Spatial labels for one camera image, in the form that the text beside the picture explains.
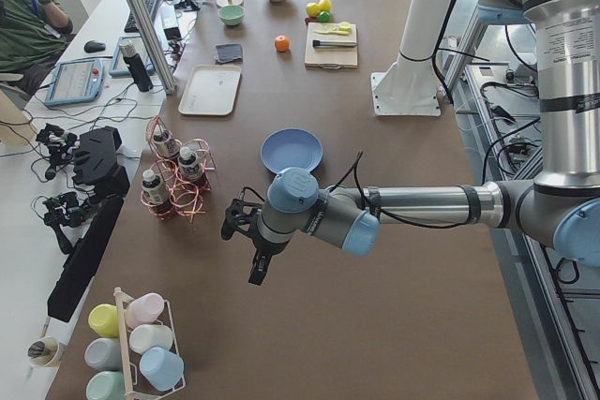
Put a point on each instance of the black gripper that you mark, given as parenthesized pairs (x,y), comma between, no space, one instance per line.
(265,248)

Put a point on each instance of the orange fruit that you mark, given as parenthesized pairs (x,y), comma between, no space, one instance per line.
(282,43)

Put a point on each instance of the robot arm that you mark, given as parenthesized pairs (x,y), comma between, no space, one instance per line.
(559,207)

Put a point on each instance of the blue plate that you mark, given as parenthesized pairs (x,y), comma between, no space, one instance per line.
(291,147)

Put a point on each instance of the tea bottle white cap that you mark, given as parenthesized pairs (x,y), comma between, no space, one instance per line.
(190,167)

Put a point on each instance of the pink cup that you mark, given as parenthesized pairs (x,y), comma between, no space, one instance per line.
(144,310)

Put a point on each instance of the white cup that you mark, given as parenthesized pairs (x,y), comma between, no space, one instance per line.
(147,336)

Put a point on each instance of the blue cup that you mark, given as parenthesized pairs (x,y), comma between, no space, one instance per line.
(162,368)

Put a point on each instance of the yellow cup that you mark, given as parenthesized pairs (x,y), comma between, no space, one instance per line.
(103,320)

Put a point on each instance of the wooden cup rack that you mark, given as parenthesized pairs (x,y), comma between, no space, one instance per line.
(136,386)

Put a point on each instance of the grey cup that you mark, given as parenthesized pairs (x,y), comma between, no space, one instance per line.
(104,354)

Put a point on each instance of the cream rabbit tray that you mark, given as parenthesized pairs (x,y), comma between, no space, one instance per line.
(210,91)

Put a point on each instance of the mint green cup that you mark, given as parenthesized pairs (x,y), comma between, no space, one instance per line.
(106,385)

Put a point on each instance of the grey folded cloth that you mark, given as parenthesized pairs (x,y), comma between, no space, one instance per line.
(229,53)

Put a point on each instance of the black thermos bottle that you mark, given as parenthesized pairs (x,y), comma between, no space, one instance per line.
(136,66)

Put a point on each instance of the steel muddler black tip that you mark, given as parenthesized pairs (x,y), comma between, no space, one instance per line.
(333,44)

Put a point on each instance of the wooden cutting board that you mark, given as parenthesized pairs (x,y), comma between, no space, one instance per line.
(330,58)

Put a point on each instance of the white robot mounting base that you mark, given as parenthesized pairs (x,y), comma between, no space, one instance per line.
(409,86)

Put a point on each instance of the paper cup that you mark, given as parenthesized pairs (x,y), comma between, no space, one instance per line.
(46,352)

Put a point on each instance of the blue teach pendant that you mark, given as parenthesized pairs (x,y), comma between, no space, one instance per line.
(75,82)
(118,68)

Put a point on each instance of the lemon slice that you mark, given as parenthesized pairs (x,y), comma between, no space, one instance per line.
(328,27)
(345,26)

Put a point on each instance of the yellow plastic knife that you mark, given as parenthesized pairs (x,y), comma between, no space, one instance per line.
(337,33)

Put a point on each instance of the green bowl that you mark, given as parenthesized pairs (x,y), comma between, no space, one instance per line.
(231,15)

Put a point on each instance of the green lime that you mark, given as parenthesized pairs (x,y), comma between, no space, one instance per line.
(324,16)

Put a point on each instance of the whole yellow lemon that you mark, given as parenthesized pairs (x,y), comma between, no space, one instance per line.
(313,9)
(325,5)

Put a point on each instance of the black computer mouse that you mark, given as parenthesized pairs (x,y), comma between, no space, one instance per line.
(93,46)

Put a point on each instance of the person in green shirt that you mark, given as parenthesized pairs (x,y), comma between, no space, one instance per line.
(34,34)

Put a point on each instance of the copper wire bottle rack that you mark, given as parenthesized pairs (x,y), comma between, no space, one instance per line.
(186,197)

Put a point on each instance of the aluminium frame post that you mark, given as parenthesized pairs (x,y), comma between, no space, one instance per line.
(151,43)

